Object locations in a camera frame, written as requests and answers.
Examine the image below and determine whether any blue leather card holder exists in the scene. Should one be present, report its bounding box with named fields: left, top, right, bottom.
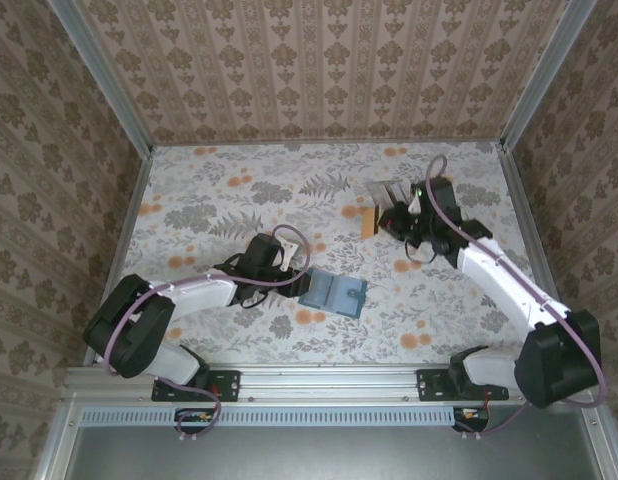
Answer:
left=297, top=268, right=369, bottom=319

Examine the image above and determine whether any clear acrylic card box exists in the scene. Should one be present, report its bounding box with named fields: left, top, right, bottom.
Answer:
left=366, top=178, right=410, bottom=207

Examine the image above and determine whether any floral printed tablecloth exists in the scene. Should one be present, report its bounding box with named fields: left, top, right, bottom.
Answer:
left=96, top=142, right=558, bottom=366

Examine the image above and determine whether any grey metal sheet panel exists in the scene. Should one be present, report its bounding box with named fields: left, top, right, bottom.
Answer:
left=31, top=394, right=618, bottom=480

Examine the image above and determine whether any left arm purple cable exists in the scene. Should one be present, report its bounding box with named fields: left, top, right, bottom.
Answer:
left=102, top=224, right=313, bottom=444

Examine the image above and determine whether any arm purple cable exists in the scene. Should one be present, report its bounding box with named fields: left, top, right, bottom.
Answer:
left=102, top=224, right=313, bottom=444
left=424, top=153, right=608, bottom=441

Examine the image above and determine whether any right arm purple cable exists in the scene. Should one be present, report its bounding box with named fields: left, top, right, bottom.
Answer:
left=424, top=153, right=608, bottom=441

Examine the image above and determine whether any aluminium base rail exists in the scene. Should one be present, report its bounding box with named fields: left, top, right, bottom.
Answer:
left=63, top=367, right=598, bottom=404

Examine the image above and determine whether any aluminium table side rail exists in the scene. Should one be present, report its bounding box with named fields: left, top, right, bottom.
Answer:
left=83, top=147, right=155, bottom=369
left=498, top=144, right=565, bottom=311

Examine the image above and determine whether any light blue slotted cable duct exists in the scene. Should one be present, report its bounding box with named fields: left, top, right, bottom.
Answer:
left=81, top=405, right=490, bottom=426

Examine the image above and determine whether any aluminium corner post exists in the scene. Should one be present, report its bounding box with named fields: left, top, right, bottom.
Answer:
left=51, top=0, right=155, bottom=154
left=498, top=0, right=590, bottom=151

